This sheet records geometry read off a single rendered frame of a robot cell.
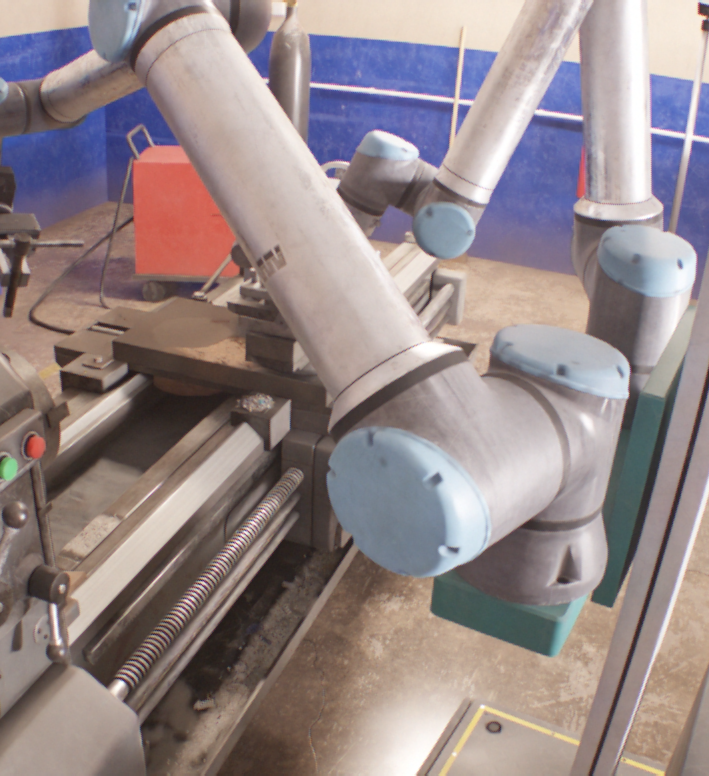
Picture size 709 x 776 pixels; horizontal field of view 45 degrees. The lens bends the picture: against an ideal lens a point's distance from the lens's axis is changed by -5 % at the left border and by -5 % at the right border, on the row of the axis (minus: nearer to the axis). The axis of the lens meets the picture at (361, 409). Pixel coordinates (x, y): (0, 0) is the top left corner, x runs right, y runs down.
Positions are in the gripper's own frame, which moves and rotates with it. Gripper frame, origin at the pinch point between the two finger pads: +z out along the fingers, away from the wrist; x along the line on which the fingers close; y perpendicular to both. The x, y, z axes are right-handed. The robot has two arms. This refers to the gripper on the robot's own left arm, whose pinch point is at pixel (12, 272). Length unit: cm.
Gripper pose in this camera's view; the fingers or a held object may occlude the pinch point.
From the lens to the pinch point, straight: 139.0
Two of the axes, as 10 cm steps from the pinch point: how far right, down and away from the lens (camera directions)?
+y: -4.0, 7.3, 5.6
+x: -7.7, 0.7, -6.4
